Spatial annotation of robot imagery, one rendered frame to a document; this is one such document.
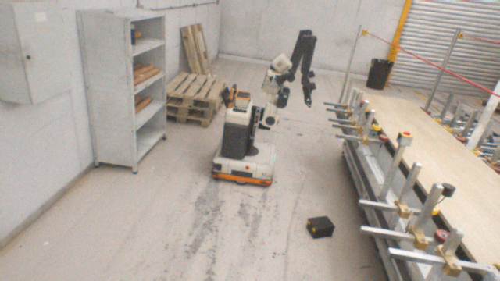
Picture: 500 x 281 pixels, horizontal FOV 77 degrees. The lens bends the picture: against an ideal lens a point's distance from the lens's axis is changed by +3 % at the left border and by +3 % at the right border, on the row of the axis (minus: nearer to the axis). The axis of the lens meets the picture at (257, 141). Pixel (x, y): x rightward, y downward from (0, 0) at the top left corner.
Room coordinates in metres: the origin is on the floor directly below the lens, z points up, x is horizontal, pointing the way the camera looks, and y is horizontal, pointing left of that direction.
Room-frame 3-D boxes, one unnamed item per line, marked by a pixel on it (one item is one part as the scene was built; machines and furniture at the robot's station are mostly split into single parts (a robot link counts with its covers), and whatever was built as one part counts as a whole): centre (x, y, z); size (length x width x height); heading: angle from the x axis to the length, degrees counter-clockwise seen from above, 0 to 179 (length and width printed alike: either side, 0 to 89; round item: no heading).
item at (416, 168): (1.61, -0.93, 0.91); 0.04 x 0.04 x 0.48; 89
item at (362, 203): (1.57, -0.88, 0.84); 0.43 x 0.03 x 0.04; 89
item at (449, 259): (1.08, -0.92, 0.95); 0.14 x 0.06 x 0.05; 179
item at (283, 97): (3.09, -0.18, 0.99); 0.28 x 0.16 x 0.22; 179
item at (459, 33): (3.89, -2.09, 1.25); 0.15 x 0.08 x 1.10; 179
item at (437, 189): (1.36, -0.92, 0.93); 0.04 x 0.04 x 0.48; 89
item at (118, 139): (3.17, 1.44, 0.78); 0.90 x 0.45 x 1.55; 179
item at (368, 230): (1.32, -0.83, 0.84); 0.43 x 0.03 x 0.04; 89
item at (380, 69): (8.23, -2.85, 0.36); 0.59 x 0.58 x 0.73; 179
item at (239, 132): (3.10, 0.20, 0.59); 0.55 x 0.34 x 0.83; 179
